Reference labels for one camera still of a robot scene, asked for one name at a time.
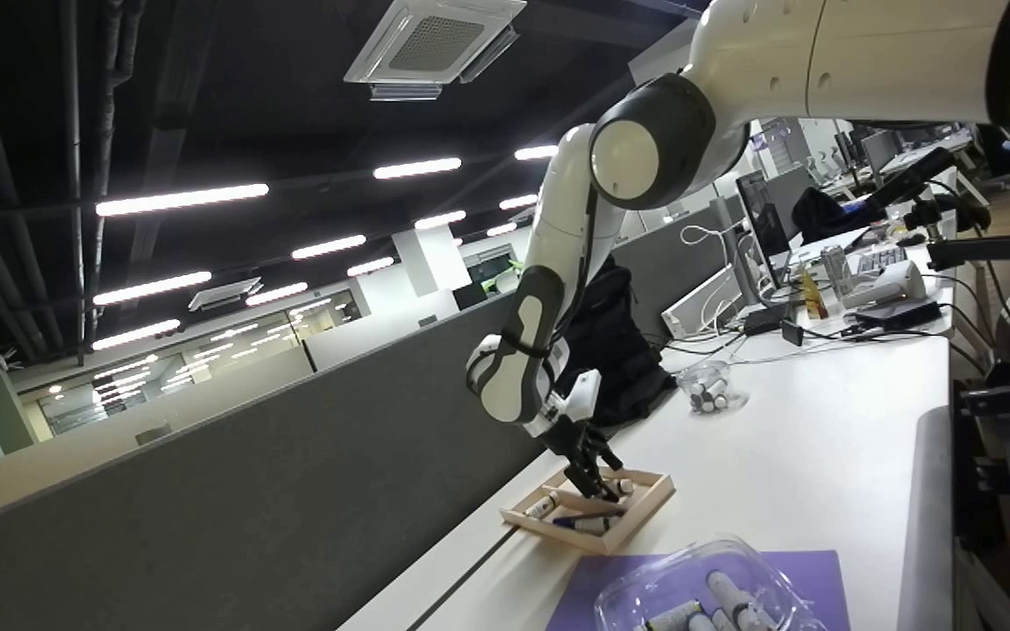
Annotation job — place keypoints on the yellow bottle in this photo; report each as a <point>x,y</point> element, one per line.
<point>814,298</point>

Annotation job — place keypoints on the grey desk partition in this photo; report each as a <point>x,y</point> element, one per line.
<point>207,491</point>
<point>672,254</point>

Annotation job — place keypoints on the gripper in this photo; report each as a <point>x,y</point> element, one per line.
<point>565,436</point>

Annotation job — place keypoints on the white flat box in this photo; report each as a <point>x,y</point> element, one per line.
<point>702,307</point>

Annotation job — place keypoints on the ceiling air conditioner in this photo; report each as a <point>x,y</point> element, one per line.
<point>435,39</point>
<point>224,294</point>

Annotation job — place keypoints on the ceiling light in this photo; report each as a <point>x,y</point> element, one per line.
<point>181,199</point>
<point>417,167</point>
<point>152,287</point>
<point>328,246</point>

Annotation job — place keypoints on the small bottle with dark cap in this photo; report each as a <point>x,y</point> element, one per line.
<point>588,524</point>

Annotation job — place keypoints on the white handheld scanner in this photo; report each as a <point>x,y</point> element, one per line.
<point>891,282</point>

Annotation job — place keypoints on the camera on mount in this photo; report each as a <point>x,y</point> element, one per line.
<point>952,219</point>

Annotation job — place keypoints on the clear plastic container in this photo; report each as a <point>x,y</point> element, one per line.
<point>645,583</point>

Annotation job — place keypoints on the black backpack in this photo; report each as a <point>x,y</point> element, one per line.
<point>619,350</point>

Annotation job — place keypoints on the monitor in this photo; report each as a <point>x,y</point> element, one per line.
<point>768,219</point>

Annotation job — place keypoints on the black power adapter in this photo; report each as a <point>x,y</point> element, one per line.
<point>765,319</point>

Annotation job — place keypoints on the keyboard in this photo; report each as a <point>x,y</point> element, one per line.
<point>882,259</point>

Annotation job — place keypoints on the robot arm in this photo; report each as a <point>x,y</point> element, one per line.
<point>558,228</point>

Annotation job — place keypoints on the purple mat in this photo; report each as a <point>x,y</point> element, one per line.
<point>812,587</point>

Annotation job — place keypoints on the wooden compartment box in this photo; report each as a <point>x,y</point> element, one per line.
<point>636,513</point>

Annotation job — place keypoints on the clear bag of bottles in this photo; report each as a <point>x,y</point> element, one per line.
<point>711,390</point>

